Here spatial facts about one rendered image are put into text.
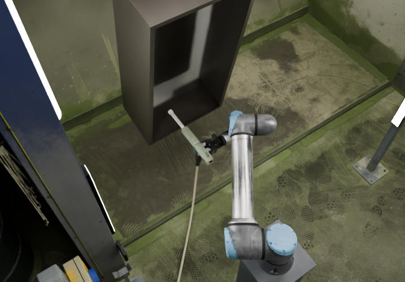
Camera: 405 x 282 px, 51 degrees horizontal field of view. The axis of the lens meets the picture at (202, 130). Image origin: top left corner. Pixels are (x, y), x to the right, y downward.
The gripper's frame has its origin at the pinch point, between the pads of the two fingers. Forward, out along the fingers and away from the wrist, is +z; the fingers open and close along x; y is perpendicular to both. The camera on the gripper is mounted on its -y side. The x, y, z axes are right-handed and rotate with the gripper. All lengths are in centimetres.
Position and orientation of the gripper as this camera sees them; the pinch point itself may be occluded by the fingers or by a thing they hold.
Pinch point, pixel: (197, 151)
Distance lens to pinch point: 276.1
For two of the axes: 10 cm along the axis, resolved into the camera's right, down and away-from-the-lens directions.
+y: -1.3, 6.0, 7.9
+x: -5.8, -6.9, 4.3
